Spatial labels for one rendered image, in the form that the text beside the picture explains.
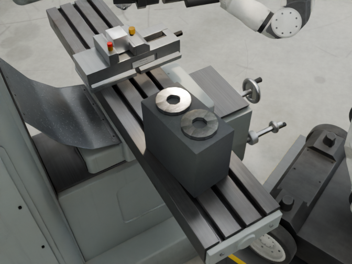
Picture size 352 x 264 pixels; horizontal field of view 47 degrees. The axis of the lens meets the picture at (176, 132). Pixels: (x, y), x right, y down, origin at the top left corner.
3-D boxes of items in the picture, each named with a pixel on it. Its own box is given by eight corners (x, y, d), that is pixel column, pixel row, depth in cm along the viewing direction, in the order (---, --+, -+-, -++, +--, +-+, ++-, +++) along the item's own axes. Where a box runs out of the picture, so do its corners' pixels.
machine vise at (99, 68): (161, 36, 150) (160, 10, 142) (183, 57, 142) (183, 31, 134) (74, 68, 139) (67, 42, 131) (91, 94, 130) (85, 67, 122)
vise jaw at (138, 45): (133, 32, 141) (132, 22, 138) (150, 51, 133) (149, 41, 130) (118, 37, 139) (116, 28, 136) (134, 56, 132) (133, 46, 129)
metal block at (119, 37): (121, 40, 136) (119, 25, 132) (129, 49, 133) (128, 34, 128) (107, 45, 134) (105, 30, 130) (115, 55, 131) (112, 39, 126)
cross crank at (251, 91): (249, 89, 183) (252, 69, 174) (265, 105, 176) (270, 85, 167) (220, 101, 178) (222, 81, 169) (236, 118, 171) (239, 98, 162)
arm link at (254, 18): (227, 11, 119) (282, 47, 119) (223, 13, 109) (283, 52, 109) (248, -21, 115) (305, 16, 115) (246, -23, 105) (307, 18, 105)
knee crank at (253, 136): (280, 121, 182) (283, 112, 178) (289, 130, 179) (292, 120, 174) (241, 140, 175) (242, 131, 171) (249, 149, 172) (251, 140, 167)
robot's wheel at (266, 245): (291, 262, 145) (303, 237, 130) (284, 273, 143) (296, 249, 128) (243, 232, 154) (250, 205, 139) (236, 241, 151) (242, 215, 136)
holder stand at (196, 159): (178, 127, 120) (177, 76, 105) (228, 175, 109) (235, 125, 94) (145, 147, 116) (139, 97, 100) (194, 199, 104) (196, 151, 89)
